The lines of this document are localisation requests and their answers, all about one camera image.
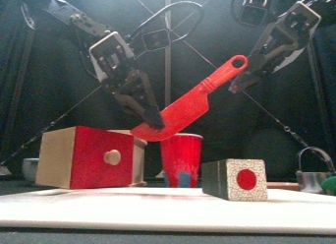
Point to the red toy knife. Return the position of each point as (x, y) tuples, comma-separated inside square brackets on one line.
[(184, 110)]

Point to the toy sushi roll piece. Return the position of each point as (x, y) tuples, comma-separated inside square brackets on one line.
[(247, 179)]

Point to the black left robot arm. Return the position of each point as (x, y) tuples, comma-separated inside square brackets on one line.
[(66, 13)]

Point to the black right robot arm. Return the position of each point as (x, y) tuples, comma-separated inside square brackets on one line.
[(326, 0)]

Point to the wooden box with slot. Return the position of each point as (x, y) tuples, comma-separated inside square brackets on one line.
[(139, 162)]

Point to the red plastic cup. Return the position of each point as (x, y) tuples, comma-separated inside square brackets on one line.
[(182, 162)]

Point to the narrow blue tape strip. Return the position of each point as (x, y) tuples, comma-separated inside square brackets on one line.
[(167, 181)]

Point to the wooden drawer with red front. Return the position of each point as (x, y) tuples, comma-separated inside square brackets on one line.
[(87, 156)]

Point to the wide blue tape strip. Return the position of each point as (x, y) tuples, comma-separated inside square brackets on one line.
[(184, 179)]

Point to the white cutting board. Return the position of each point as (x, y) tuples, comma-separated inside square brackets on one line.
[(131, 212)]

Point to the green toy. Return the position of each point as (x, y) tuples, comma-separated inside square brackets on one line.
[(330, 185)]

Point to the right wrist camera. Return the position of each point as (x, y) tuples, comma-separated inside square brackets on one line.
[(254, 13)]

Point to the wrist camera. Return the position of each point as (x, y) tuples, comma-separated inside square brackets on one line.
[(156, 39), (254, 13)]

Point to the metal frame pole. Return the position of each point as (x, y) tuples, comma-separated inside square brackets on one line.
[(168, 77)]

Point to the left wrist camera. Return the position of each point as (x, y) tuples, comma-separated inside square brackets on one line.
[(156, 39)]

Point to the white pole base bracket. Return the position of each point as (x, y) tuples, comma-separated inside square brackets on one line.
[(160, 175)]

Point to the white frame corner bracket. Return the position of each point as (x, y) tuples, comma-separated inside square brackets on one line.
[(4, 171)]

